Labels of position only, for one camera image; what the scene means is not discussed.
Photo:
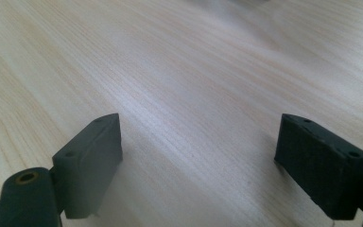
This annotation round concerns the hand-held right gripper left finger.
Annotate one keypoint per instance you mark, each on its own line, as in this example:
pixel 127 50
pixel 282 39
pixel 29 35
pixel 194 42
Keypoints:
pixel 88 170

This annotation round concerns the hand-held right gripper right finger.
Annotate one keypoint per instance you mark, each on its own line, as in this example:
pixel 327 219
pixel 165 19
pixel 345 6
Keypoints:
pixel 321 170

